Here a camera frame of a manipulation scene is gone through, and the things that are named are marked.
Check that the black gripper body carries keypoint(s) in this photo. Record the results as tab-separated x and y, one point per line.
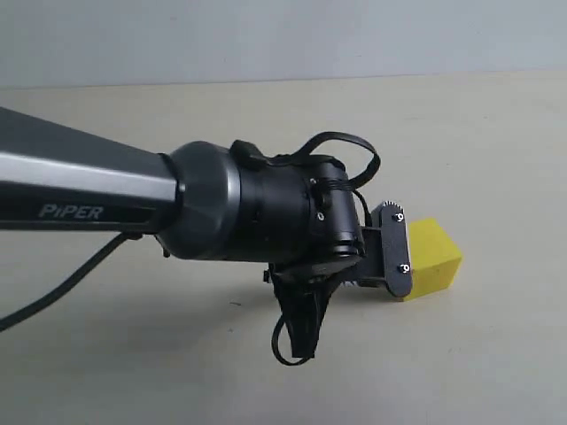
387	261

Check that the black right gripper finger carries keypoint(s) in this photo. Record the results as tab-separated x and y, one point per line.
303	305

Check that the yellow cube block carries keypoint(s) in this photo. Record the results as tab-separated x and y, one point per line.
434	258

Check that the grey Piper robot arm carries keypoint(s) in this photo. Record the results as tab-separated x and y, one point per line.
301	214

